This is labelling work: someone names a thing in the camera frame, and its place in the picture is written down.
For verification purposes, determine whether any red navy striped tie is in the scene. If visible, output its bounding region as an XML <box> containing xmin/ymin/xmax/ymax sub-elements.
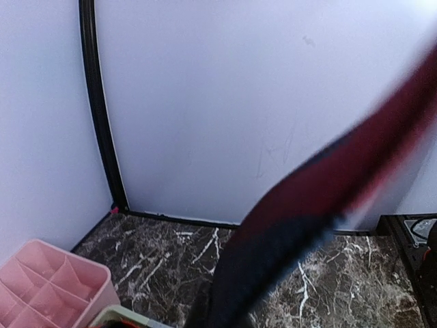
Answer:
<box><xmin>185</xmin><ymin>49</ymin><xmax>436</xmax><ymax>327</ymax></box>

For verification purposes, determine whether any green perforated plastic basket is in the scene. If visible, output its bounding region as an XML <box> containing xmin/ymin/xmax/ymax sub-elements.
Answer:
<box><xmin>88</xmin><ymin>305</ymin><xmax>167</xmax><ymax>327</ymax></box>

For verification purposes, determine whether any pink divided organizer box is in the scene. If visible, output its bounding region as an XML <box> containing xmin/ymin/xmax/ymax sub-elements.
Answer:
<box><xmin>1</xmin><ymin>239</ymin><xmax>120</xmax><ymax>327</ymax></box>

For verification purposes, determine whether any right black corner post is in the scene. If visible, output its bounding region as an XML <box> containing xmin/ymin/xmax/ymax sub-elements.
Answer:
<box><xmin>79</xmin><ymin>0</ymin><xmax>129</xmax><ymax>213</ymax></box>

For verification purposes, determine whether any black front rail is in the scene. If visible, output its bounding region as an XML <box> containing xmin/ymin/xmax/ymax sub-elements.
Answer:
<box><xmin>377</xmin><ymin>213</ymin><xmax>436</xmax><ymax>327</ymax></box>

